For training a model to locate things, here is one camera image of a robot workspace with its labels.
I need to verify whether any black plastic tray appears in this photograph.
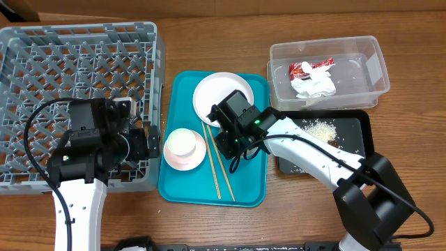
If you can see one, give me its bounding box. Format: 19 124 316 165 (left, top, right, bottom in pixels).
284 109 375 158

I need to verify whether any white napkin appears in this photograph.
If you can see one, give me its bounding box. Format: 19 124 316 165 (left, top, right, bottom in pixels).
291 70 336 98

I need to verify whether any pink bowl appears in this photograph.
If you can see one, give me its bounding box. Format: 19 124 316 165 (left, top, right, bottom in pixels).
163 130 206 172

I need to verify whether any clear plastic bin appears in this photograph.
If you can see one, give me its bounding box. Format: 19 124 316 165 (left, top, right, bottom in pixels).
267 36 390 111

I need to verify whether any brown food scrap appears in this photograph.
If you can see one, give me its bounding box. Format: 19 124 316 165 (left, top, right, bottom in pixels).
328 140 339 148

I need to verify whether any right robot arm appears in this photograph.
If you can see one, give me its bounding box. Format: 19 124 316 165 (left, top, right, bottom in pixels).
207 90 415 250

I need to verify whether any large white plate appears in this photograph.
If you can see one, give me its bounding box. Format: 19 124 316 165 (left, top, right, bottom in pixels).
192 72 254 128

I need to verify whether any red snack wrapper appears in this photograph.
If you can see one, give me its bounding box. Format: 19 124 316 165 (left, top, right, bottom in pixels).
289 57 335 80

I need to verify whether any white cup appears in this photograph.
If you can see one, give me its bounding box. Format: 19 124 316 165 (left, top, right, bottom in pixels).
167 128 196 156

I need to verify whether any teal plastic tray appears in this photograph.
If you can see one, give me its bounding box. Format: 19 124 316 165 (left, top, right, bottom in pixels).
158 70 268 208

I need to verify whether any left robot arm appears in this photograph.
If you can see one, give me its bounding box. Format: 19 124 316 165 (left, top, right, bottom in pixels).
46 98 160 250

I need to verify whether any white rice pile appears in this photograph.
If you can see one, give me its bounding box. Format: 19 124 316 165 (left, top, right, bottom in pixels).
303 119 337 143

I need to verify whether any grey dishwasher rack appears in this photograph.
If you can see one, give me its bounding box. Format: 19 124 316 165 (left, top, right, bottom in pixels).
1 22 166 195

